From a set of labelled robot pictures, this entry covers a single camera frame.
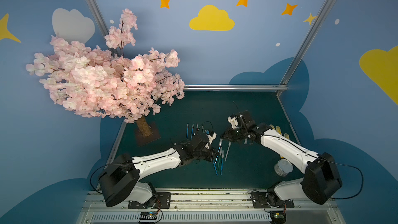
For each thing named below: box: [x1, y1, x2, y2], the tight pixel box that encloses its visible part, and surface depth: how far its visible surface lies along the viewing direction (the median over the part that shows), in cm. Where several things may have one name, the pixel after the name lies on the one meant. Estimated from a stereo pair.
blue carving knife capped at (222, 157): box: [220, 149, 225, 176], surface depth 90 cm
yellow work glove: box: [269, 124, 290, 140], surface depth 103 cm
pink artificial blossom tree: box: [25, 8, 186, 137], surface depth 61 cm
